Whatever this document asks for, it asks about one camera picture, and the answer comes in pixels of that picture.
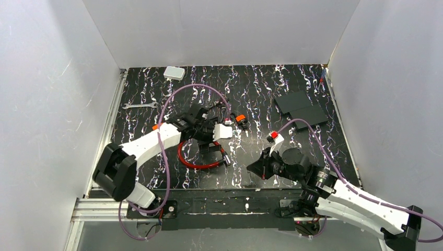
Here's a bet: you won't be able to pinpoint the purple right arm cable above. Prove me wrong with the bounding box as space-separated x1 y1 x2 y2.
276 119 443 243

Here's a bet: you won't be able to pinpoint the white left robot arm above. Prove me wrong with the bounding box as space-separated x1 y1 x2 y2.
92 104 232 213

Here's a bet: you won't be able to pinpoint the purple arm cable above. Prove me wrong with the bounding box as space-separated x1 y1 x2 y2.
276 119 443 243
118 84 232 241

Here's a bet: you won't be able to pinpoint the grey handled pliers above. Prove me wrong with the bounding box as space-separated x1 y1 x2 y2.
206 98 229 111

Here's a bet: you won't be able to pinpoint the white rectangular box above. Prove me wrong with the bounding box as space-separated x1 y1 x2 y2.
164 66 185 81

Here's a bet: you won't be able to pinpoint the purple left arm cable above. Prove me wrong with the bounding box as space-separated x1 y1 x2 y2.
118 84 232 241

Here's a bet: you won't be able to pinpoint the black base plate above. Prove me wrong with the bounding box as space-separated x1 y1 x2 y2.
126 188 333 232

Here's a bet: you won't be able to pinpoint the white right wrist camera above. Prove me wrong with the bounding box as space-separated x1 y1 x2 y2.
266 131 284 157

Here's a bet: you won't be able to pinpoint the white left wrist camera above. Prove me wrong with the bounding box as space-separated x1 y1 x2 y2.
213 119 233 141

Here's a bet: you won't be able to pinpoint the red cable lock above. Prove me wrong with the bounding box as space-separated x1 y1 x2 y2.
177 140 232 170

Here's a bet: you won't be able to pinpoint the silver open-end wrench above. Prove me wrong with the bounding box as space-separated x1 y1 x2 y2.
122 101 158 110

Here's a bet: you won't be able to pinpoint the red blue pen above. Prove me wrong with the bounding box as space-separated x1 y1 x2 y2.
318 68 328 92

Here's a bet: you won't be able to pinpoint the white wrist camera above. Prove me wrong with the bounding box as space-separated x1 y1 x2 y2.
213 119 233 141
266 131 284 157

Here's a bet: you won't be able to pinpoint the black flat plate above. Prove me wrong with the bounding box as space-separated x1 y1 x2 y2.
274 92 329 127

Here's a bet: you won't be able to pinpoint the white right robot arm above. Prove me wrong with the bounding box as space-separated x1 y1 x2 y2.
247 147 423 250

